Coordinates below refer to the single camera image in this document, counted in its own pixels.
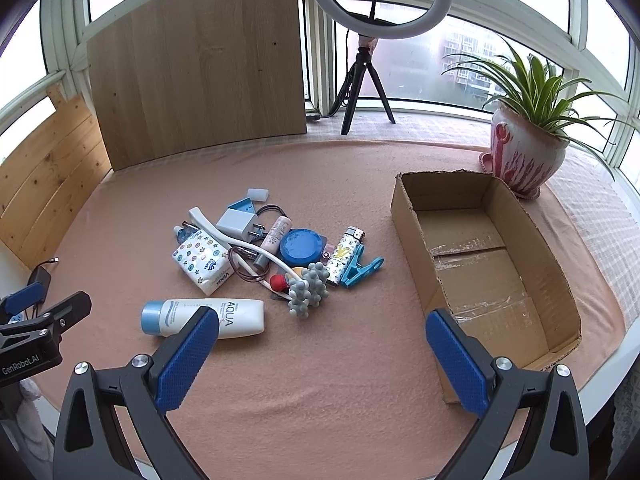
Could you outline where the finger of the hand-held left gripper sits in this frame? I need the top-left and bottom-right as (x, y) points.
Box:
(0, 291), (92, 346)
(0, 282), (45, 317)

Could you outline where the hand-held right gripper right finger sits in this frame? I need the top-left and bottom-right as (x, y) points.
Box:
(425, 308), (591, 480)

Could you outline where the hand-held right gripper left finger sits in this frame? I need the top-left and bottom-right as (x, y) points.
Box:
(52, 306), (221, 480)

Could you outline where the white sunscreen tube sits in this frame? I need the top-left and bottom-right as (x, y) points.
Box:
(141, 298), (266, 338)

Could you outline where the cardboard box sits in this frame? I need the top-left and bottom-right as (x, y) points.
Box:
(391, 170), (583, 405)

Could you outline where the blue plastic clip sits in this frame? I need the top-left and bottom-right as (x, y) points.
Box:
(341, 246), (385, 288)

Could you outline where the patterned white lighter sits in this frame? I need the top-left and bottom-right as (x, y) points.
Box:
(326, 226), (366, 287)

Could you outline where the star print tissue pack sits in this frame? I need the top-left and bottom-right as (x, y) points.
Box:
(172, 230), (232, 296)

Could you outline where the pine plank panel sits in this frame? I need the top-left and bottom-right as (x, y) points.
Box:
(0, 82), (112, 266)

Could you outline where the grey knobby massage ball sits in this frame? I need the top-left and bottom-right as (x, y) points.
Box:
(287, 262), (331, 318)

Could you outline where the white plug charger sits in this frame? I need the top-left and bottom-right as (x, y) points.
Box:
(216, 208), (265, 245)

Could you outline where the small pink bottle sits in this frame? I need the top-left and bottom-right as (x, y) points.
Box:
(252, 216), (293, 267)

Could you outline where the blue round lid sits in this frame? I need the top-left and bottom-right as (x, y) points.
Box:
(279, 229), (326, 268)

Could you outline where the potted spider plant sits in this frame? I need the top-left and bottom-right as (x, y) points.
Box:
(442, 40), (640, 200)

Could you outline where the large light wooden board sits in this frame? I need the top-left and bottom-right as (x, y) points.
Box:
(86, 0), (308, 172)

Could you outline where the black tripod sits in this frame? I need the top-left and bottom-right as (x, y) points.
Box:
(327, 35), (397, 136)

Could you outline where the black device with cable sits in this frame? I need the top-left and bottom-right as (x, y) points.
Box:
(27, 259), (60, 306)

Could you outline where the brown hair tie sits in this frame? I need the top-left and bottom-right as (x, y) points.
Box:
(227, 245), (273, 283)

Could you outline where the white curved plastic handle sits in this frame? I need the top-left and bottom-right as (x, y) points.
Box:
(188, 206), (233, 248)

